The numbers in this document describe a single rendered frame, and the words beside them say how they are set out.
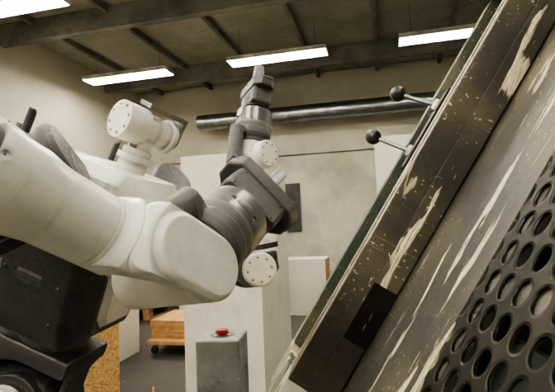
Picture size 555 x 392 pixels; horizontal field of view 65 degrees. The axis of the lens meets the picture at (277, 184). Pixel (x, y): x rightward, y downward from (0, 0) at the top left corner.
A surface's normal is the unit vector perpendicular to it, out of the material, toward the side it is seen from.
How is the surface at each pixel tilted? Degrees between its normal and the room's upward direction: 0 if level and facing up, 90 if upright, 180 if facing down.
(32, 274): 100
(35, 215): 126
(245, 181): 60
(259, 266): 90
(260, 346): 90
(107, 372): 90
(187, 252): 82
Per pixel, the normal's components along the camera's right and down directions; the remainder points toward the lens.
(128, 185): 0.83, -0.22
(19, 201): 0.62, 0.31
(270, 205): 0.59, -0.58
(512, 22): -0.12, -0.07
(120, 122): -0.57, -0.24
